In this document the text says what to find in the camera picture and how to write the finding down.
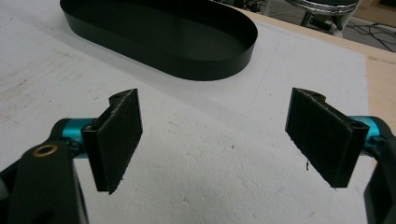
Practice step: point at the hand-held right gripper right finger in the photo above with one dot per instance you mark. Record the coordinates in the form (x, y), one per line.
(323, 137)

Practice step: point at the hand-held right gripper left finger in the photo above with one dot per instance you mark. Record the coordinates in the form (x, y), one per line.
(116, 140)

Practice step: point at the white foam board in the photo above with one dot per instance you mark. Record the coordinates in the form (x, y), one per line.
(199, 140)

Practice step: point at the black oval tray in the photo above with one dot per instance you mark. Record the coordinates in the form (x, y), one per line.
(162, 37)

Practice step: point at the chrome stool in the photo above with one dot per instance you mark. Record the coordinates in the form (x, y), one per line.
(323, 12)

